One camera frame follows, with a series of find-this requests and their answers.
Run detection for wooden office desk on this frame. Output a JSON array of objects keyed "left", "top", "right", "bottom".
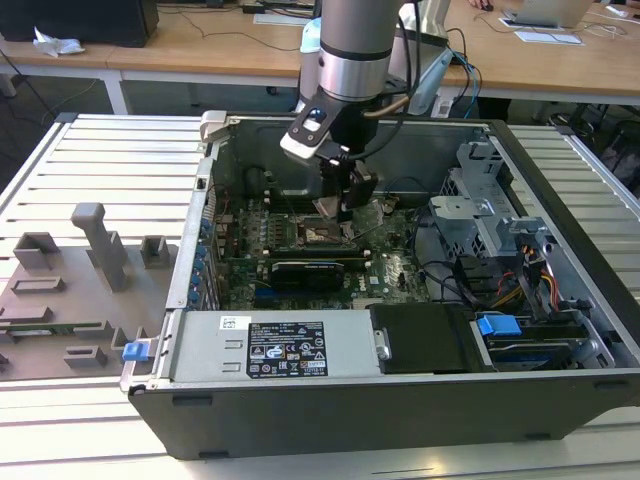
[{"left": 0, "top": 0, "right": 640, "bottom": 107}]

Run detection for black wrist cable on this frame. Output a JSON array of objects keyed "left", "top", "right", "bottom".
[{"left": 357, "top": 14, "right": 421, "bottom": 161}]

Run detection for thick black cable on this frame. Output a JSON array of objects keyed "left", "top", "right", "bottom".
[{"left": 412, "top": 207, "right": 484, "bottom": 304}]

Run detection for orange yellow power wires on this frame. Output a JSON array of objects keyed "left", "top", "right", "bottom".
[{"left": 497, "top": 243, "right": 559, "bottom": 307}]

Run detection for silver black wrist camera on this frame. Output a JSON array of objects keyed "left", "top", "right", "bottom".
[{"left": 278, "top": 97, "right": 335, "bottom": 162}]

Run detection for silver power supply unit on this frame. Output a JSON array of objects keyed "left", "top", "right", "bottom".
[{"left": 168, "top": 308, "right": 377, "bottom": 385}]

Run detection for CPU socket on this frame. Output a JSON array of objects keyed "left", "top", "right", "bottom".
[{"left": 296, "top": 213, "right": 362, "bottom": 252}]

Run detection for black plastic cover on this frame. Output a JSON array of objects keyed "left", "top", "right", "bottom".
[{"left": 370, "top": 302, "right": 485, "bottom": 376}]

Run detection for green motherboard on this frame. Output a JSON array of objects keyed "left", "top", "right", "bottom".
[{"left": 214, "top": 197, "right": 434, "bottom": 312}]

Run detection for blue disk carrier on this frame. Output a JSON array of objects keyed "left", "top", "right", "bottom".
[{"left": 476, "top": 311, "right": 522, "bottom": 352}]

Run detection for metal socket cover frame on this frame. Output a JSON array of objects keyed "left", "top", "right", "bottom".
[{"left": 311, "top": 195, "right": 347, "bottom": 222}]

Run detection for green RAM stick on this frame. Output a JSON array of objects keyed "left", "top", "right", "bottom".
[{"left": 0, "top": 323, "right": 105, "bottom": 335}]

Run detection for black hard disk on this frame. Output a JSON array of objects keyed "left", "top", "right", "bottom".
[{"left": 487, "top": 339, "right": 574, "bottom": 372}]

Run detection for grey case latch handle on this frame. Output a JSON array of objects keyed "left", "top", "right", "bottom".
[{"left": 198, "top": 109, "right": 232, "bottom": 147}]

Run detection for blue plastic latch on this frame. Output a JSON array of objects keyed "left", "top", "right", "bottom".
[{"left": 121, "top": 340, "right": 152, "bottom": 362}]

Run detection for perforated metal drive cage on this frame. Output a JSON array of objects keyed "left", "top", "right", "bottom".
[{"left": 428, "top": 141, "right": 551, "bottom": 257}]

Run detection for silver laptop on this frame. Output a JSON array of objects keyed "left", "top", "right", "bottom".
[{"left": 502, "top": 0, "right": 596, "bottom": 29}]

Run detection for blue cable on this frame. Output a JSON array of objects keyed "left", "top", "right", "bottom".
[{"left": 447, "top": 47, "right": 484, "bottom": 101}]

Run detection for grey parts rack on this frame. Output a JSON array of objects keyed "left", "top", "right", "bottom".
[{"left": 0, "top": 201, "right": 174, "bottom": 385}]

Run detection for black graphics card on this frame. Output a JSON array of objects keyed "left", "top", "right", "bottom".
[{"left": 268, "top": 256, "right": 370, "bottom": 293}]

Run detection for crumpled white paper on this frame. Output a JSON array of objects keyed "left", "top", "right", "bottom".
[{"left": 32, "top": 25, "right": 87, "bottom": 57}]

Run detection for open PC case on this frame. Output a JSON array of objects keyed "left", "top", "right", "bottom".
[{"left": 118, "top": 110, "right": 632, "bottom": 460}]

